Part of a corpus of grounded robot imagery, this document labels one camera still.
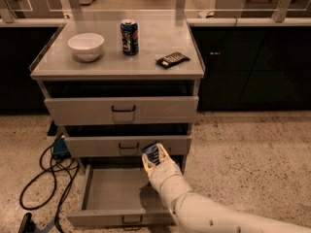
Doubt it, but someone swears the black object on floor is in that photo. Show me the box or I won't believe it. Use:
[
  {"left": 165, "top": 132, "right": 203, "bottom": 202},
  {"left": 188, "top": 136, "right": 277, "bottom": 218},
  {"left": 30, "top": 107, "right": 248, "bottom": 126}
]
[{"left": 18, "top": 213, "right": 36, "bottom": 233}]

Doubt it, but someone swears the middle grey drawer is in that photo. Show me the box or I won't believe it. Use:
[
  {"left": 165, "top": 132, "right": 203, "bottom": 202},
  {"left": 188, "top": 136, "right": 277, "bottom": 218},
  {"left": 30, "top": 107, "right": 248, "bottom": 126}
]
[{"left": 65, "top": 123, "right": 191, "bottom": 157}]

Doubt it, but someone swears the black floor cable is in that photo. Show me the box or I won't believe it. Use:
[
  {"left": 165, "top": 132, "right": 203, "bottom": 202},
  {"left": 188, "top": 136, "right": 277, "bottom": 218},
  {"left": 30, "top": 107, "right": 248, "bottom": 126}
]
[{"left": 18, "top": 144, "right": 81, "bottom": 233}]

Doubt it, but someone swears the bottom grey drawer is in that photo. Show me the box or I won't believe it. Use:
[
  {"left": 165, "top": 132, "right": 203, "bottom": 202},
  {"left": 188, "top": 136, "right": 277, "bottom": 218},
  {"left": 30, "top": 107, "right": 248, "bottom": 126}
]
[{"left": 67, "top": 164, "right": 174, "bottom": 227}]

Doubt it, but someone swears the blue pepsi soda can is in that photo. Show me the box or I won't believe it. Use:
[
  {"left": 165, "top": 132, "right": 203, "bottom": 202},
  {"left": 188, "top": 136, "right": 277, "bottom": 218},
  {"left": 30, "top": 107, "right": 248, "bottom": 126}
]
[{"left": 121, "top": 19, "right": 139, "bottom": 55}]

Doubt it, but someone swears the grey drawer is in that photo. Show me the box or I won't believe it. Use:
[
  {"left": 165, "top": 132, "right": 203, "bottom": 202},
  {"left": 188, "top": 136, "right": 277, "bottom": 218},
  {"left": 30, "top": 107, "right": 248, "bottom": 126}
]
[
  {"left": 67, "top": 164, "right": 174, "bottom": 227},
  {"left": 65, "top": 123, "right": 191, "bottom": 157},
  {"left": 45, "top": 81, "right": 198, "bottom": 126}
]

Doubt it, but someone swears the top grey drawer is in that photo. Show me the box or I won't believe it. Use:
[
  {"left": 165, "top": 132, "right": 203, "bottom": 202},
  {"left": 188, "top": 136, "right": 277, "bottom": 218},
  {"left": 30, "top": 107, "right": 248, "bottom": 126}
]
[{"left": 45, "top": 81, "right": 198, "bottom": 126}]

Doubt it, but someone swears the grey drawer cabinet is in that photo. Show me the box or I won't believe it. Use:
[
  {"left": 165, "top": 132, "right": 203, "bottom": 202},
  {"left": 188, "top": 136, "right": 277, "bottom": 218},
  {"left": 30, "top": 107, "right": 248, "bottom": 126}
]
[{"left": 31, "top": 11, "right": 204, "bottom": 166}]

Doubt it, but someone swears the white ceramic bowl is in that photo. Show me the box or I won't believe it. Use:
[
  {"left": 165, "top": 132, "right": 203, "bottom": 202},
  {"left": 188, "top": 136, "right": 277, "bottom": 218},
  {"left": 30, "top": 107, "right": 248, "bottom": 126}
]
[{"left": 67, "top": 33, "right": 104, "bottom": 62}]

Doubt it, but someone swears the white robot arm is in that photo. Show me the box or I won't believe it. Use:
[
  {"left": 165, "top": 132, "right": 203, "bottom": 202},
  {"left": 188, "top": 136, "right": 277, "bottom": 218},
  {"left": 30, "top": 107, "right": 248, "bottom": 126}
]
[{"left": 142, "top": 142, "right": 311, "bottom": 233}]

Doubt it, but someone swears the dark snack bar on counter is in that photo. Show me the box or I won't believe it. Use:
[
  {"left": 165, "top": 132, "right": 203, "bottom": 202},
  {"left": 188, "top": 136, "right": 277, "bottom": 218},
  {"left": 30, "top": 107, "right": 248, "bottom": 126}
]
[{"left": 155, "top": 51, "right": 190, "bottom": 69}]

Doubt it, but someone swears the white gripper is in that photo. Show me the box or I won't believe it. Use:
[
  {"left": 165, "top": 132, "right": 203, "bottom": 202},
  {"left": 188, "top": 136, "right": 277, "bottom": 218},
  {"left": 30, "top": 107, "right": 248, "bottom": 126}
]
[{"left": 142, "top": 143, "right": 182, "bottom": 192}]

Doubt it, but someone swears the blue power box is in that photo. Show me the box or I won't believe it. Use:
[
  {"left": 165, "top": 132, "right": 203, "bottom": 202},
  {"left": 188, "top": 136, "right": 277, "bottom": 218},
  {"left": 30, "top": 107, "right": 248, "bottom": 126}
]
[{"left": 52, "top": 137, "right": 69, "bottom": 157}]

